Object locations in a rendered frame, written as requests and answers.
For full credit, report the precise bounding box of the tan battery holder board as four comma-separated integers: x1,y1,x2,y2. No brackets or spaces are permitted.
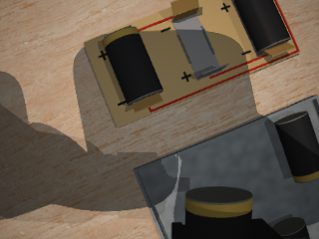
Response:
84,0,301,128

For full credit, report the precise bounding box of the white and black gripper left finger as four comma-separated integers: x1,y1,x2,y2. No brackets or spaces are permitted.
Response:
171,222,189,239

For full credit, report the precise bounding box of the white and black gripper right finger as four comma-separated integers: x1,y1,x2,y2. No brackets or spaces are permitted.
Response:
251,218,284,239

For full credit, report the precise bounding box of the black battery with gold end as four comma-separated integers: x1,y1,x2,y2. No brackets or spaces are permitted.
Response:
102,26,163,106
274,112,319,183
272,217,310,239
233,0,291,54
185,186,253,239

